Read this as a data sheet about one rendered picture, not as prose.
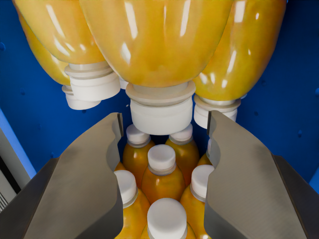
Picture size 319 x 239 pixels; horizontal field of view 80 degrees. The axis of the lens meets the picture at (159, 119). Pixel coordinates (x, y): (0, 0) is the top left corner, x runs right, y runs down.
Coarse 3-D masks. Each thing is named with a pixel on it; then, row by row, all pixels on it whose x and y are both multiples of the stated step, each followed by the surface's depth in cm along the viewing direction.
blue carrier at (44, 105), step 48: (0, 0) 17; (288, 0) 18; (0, 48) 17; (288, 48) 19; (0, 96) 16; (48, 96) 23; (192, 96) 33; (288, 96) 20; (48, 144) 23; (288, 144) 20
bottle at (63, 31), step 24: (24, 0) 10; (48, 0) 10; (72, 0) 10; (48, 24) 11; (72, 24) 11; (48, 48) 12; (72, 48) 12; (96, 48) 12; (72, 72) 14; (96, 72) 14
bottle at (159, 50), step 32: (96, 0) 7; (128, 0) 6; (160, 0) 6; (192, 0) 6; (224, 0) 7; (96, 32) 8; (128, 32) 7; (160, 32) 7; (192, 32) 7; (128, 64) 8; (160, 64) 8; (192, 64) 8; (128, 96) 11; (160, 96) 10
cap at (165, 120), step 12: (132, 108) 11; (144, 108) 10; (156, 108) 10; (168, 108) 10; (180, 108) 11; (132, 120) 12; (144, 120) 11; (156, 120) 10; (168, 120) 10; (180, 120) 11; (144, 132) 11; (156, 132) 11; (168, 132) 11
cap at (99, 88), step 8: (72, 80) 15; (80, 80) 14; (88, 80) 14; (96, 80) 14; (104, 80) 15; (112, 80) 15; (72, 88) 15; (80, 88) 14; (88, 88) 14; (96, 88) 14; (104, 88) 15; (112, 88) 15; (120, 88) 17; (80, 96) 15; (88, 96) 15; (96, 96) 15; (104, 96) 15; (112, 96) 16
